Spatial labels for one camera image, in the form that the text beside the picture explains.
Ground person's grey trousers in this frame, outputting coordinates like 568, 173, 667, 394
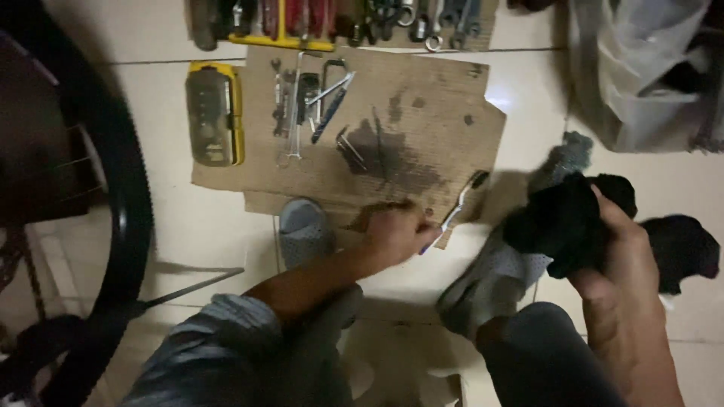
120, 284, 629, 407

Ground white and purple toothbrush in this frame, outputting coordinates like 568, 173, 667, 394
419, 170, 491, 256

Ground bicycle kickstand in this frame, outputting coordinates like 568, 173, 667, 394
140, 266, 246, 311

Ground black folding multi-tool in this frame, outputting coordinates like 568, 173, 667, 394
296, 72, 321, 124

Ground large stained cardboard sheet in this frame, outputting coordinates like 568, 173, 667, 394
191, 45, 508, 224

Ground long silver combination wrench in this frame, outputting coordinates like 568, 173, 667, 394
284, 52, 305, 164

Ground set of hex keys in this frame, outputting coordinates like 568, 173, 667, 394
335, 126, 367, 171

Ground grey rag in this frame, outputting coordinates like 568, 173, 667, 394
528, 130, 595, 194

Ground bicycle drivetrain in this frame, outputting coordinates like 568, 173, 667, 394
0, 223, 86, 399

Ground translucent plastic bag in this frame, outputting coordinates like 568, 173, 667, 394
567, 0, 724, 155

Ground white stool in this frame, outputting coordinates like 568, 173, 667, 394
338, 319, 466, 407

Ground black bicycle wheel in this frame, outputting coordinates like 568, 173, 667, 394
0, 0, 157, 407

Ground person's right hand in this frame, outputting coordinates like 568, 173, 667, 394
568, 184, 667, 364

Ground metal U-shaped frame tool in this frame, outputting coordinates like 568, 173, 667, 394
321, 58, 352, 109

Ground yellow tool holder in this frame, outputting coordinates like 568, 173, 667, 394
228, 33, 338, 53

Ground black cloth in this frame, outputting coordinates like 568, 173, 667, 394
502, 172, 639, 279

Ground grey perforated clog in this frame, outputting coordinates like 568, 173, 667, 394
279, 197, 336, 270
437, 225, 554, 338

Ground black rag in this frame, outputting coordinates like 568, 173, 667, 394
641, 214, 721, 296

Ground person's left hand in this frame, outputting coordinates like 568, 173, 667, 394
356, 200, 445, 268

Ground yellow tool case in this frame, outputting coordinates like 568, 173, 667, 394
185, 61, 245, 168

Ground row of assorted hand tools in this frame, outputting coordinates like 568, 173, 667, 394
188, 0, 485, 53

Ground small dark wrench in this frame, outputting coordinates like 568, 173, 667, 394
270, 57, 285, 138

